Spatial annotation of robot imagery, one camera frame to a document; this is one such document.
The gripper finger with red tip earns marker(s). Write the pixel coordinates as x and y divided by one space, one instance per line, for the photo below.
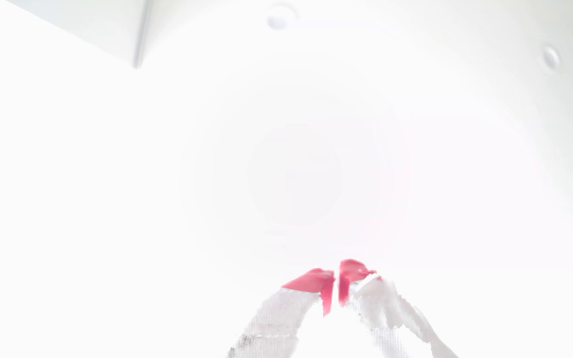
286 318
381 303

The round white ceiling fixture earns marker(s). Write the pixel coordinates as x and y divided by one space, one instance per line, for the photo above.
550 58

